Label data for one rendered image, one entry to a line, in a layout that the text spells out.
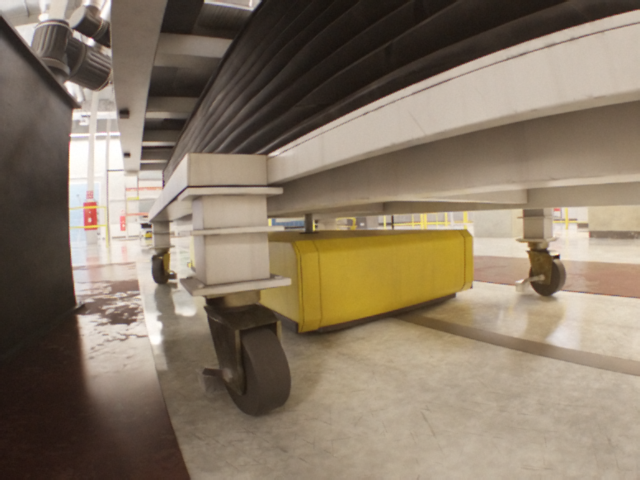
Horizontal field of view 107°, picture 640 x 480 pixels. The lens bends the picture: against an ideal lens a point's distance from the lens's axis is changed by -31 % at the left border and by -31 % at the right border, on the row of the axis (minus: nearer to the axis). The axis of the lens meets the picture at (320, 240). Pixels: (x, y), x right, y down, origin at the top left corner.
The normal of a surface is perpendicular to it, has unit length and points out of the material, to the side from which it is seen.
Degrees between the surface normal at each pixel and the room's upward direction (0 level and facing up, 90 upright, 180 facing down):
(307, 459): 0
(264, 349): 49
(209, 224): 90
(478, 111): 90
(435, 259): 90
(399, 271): 90
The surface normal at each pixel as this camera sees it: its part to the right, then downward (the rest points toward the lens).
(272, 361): 0.55, -0.44
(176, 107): 0.51, 0.02
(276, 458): -0.04, -1.00
